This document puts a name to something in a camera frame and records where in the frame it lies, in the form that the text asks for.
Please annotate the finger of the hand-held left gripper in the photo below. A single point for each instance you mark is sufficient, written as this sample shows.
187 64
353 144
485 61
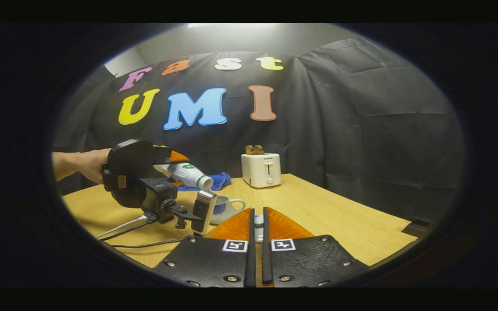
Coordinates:
162 152

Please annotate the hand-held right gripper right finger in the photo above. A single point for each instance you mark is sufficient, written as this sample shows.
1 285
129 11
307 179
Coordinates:
309 263

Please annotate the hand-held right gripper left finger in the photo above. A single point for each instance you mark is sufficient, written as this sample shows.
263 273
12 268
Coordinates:
205 263

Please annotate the white water bottle green label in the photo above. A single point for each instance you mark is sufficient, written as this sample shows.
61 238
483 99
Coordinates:
186 173

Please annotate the white blue teacup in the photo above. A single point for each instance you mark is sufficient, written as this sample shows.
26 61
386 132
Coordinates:
225 207

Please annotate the blue towel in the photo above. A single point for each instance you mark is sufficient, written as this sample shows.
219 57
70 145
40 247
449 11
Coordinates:
222 179

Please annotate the brown bread slice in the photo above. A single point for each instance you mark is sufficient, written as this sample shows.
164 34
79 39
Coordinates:
254 150

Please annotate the white toaster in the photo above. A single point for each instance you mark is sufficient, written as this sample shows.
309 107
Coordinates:
261 170

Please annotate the dark flat object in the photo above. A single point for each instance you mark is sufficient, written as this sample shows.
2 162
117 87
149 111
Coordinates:
417 226

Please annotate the black backdrop cloth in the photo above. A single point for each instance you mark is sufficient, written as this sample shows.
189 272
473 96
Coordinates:
361 129

